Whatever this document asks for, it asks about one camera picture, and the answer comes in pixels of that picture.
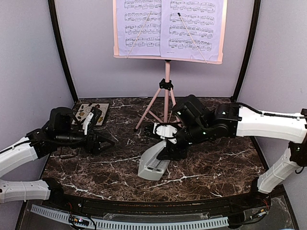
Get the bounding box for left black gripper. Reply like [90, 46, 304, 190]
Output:
[56, 127, 115, 155]

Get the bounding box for white metronome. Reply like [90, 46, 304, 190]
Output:
[138, 140, 170, 181]

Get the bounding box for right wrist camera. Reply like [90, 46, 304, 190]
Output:
[144, 123, 178, 139]

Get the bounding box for white slotted cable duct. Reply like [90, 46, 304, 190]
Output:
[30, 205, 229, 230]

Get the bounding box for floral pattern coaster tile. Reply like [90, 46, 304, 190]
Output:
[71, 103, 110, 127]

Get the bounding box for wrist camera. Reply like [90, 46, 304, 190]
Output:
[82, 107, 102, 136]
[144, 123, 178, 139]

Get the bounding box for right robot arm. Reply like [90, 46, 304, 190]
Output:
[153, 94, 307, 208]

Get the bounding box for pink perforated music stand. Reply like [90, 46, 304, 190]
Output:
[112, 0, 228, 132]

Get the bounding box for sheet music page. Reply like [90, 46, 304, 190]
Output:
[160, 0, 227, 64]
[116, 0, 162, 57]

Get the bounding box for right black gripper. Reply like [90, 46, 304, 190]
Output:
[156, 120, 210, 161]

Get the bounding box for left black frame post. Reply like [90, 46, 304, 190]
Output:
[48, 0, 79, 103]

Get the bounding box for right black frame post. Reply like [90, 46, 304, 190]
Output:
[231, 0, 261, 102]

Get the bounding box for black frame post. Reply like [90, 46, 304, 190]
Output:
[231, 0, 261, 102]
[48, 0, 79, 103]

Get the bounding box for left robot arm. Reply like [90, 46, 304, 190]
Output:
[0, 107, 115, 209]

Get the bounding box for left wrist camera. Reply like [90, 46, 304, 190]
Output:
[82, 107, 102, 136]

